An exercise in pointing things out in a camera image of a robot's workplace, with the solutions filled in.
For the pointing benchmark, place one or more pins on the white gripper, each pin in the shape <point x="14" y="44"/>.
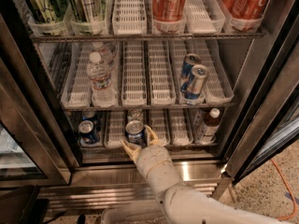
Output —
<point x="151" y="157"/>

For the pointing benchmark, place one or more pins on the blue pepsi can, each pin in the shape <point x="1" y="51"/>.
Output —
<point x="88" y="133"/>
<point x="135" y="133"/>
<point x="93" y="117"/>

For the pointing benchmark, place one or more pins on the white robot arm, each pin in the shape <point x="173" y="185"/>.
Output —
<point x="179" y="203"/>

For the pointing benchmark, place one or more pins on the silver soda can back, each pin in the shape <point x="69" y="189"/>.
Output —
<point x="135" y="114"/>

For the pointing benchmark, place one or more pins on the front red bull can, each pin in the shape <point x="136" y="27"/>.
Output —
<point x="196" y="82"/>

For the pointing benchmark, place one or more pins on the red bull can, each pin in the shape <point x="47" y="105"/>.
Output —
<point x="196" y="82"/>
<point x="189" y="61"/>

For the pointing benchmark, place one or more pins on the back red bull can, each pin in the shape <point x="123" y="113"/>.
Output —
<point x="189" y="61"/>

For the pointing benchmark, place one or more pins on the stainless fridge door right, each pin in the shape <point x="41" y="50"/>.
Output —
<point x="264" y="121"/>

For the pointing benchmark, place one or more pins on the orange coke can middle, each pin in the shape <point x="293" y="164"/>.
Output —
<point x="167" y="10"/>

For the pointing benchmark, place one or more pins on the orange coke can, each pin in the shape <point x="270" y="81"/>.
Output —
<point x="248" y="9"/>
<point x="167" y="10"/>

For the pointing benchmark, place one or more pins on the left green tall can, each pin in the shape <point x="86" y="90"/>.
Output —
<point x="47" y="11"/>

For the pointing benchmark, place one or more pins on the orange coke can right front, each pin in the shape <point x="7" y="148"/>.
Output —
<point x="248" y="9"/>

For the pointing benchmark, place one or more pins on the front clear water bottle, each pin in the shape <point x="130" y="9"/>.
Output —
<point x="99" y="74"/>

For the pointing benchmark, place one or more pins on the clear water bottle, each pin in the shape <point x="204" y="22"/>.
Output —
<point x="99" y="74"/>
<point x="105" y="52"/>

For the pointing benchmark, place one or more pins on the brown tea bottle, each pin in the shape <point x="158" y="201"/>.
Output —
<point x="209" y="126"/>

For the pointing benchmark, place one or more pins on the back clear water bottle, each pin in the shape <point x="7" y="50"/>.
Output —
<point x="105" y="52"/>

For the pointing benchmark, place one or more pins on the middle wire shelf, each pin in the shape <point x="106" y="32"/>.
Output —
<point x="126" y="107"/>

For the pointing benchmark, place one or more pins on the wire shelf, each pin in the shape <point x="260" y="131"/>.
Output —
<point x="146" y="37"/>
<point x="126" y="107"/>

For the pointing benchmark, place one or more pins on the top wire shelf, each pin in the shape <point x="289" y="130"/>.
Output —
<point x="146" y="37"/>

